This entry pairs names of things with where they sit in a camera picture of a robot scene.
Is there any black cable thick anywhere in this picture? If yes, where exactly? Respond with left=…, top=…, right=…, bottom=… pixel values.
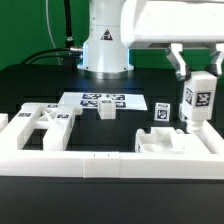
left=20, top=46, right=84, bottom=66

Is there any white chair back frame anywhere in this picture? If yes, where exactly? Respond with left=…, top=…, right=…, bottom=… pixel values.
left=0, top=103, right=83, bottom=151

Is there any white U-shaped obstacle fence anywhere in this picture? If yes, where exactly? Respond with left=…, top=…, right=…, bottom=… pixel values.
left=0, top=122, right=224, bottom=180

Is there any white chair seat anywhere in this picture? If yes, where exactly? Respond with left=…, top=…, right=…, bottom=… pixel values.
left=135, top=127, right=210, bottom=154

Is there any black vertical cable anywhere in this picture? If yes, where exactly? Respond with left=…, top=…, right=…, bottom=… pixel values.
left=63, top=0, right=75, bottom=51

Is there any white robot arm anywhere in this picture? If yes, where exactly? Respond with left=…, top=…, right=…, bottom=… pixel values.
left=79, top=0, right=224, bottom=80

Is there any white sheet with tags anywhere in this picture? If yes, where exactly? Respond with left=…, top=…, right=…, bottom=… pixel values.
left=59, top=92, right=147, bottom=111

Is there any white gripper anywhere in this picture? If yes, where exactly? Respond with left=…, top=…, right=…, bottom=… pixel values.
left=121, top=0, right=224, bottom=81

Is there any white thin cable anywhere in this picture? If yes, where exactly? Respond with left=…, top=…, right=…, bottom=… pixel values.
left=45, top=0, right=63, bottom=66

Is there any white block at left edge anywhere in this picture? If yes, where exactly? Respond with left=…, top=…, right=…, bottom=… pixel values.
left=0, top=113, right=8, bottom=132

